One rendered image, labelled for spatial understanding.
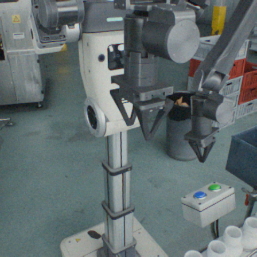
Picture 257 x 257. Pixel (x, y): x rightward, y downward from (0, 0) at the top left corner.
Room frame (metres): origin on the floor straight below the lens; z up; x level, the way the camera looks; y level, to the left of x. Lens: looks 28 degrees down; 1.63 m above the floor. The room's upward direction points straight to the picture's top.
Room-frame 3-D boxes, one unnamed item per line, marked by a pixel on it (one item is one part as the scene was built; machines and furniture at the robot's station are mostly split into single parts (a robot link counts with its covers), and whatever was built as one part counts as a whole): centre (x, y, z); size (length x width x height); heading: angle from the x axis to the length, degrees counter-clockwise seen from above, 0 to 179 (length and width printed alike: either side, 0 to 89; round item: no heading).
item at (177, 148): (2.50, -0.59, 0.32); 0.45 x 0.45 x 0.64
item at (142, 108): (0.43, -0.03, 1.44); 0.07 x 0.07 x 0.09; 32
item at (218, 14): (10.51, -3.34, 0.55); 0.40 x 0.40 x 1.10; 32
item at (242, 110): (3.65, -1.62, 0.11); 0.61 x 0.41 x 0.22; 124
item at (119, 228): (0.98, 0.05, 0.49); 0.13 x 0.13 x 0.40; 31
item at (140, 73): (0.44, -0.02, 1.51); 0.10 x 0.07 x 0.07; 32
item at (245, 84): (3.65, -1.63, 0.55); 0.61 x 0.41 x 0.22; 124
